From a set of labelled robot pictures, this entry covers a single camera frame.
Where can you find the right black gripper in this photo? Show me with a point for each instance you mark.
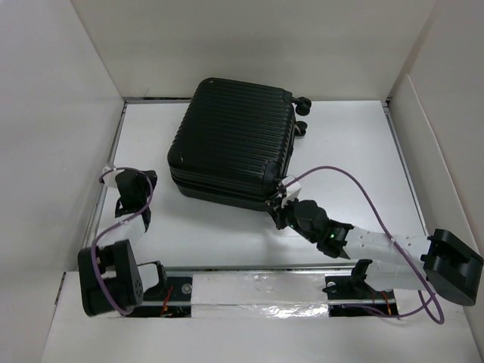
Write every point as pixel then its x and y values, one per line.
pixel 277 212

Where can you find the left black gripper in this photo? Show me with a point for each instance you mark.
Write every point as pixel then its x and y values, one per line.
pixel 144 178

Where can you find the black hard-shell suitcase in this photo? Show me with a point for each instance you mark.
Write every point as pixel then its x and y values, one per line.
pixel 235 142

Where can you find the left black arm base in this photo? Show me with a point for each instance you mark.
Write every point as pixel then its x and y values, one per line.
pixel 174 301

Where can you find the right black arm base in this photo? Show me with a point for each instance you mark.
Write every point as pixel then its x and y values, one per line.
pixel 345 300

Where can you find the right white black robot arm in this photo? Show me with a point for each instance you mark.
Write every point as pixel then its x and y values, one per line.
pixel 441 261

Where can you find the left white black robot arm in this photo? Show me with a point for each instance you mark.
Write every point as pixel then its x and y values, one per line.
pixel 109 276

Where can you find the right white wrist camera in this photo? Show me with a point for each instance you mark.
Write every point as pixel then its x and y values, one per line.
pixel 288 190

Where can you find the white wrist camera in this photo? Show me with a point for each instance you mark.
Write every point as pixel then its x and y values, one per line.
pixel 108 176
pixel 288 190

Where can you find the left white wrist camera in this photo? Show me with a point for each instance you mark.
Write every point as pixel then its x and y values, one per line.
pixel 108 176

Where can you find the silver aluminium rail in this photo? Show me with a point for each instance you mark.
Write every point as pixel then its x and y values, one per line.
pixel 337 266

